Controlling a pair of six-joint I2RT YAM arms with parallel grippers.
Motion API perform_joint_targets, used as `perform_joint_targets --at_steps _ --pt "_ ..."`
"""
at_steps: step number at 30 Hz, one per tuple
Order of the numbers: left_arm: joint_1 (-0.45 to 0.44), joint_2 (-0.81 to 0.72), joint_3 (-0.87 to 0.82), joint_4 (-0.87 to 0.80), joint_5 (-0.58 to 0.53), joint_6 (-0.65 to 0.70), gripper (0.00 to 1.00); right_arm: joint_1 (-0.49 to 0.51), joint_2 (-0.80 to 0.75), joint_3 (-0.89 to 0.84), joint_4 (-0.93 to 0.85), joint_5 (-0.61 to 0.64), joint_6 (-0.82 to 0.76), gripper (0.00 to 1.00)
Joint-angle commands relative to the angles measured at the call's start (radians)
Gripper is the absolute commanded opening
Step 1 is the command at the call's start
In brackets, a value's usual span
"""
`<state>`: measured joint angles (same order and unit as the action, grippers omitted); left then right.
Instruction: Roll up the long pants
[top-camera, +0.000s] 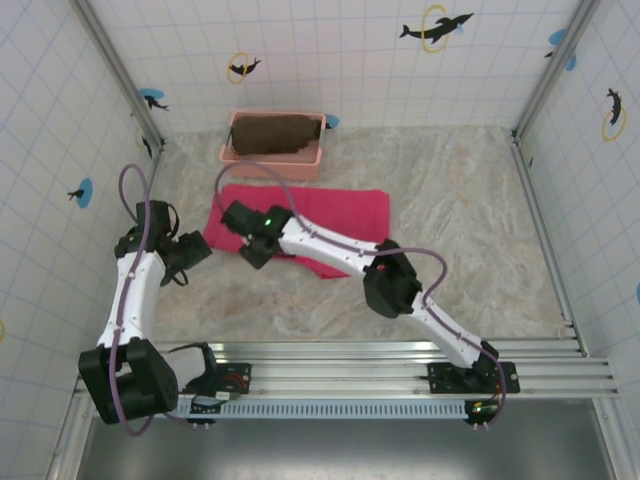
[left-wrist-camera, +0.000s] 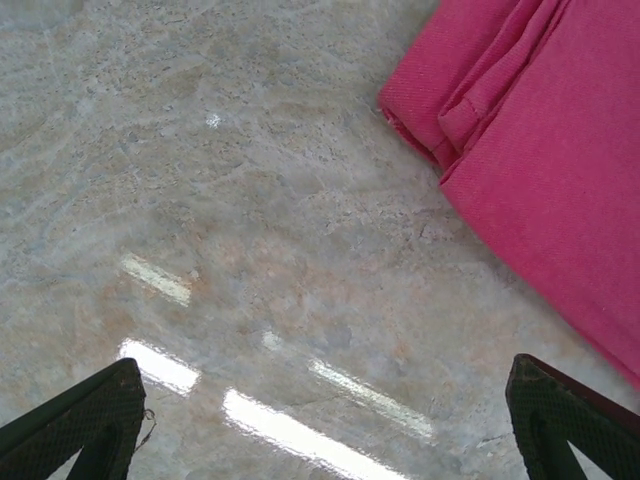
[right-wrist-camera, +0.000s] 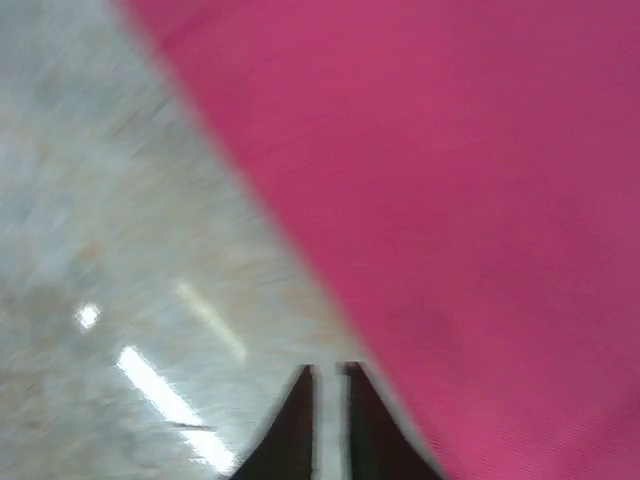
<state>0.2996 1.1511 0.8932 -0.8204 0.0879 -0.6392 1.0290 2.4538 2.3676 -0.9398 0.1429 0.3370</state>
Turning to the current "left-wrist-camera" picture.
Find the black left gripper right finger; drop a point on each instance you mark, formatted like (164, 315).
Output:
(545, 405)

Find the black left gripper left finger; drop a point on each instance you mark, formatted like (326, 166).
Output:
(100, 415)

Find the pink long pants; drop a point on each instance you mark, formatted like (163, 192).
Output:
(550, 175)

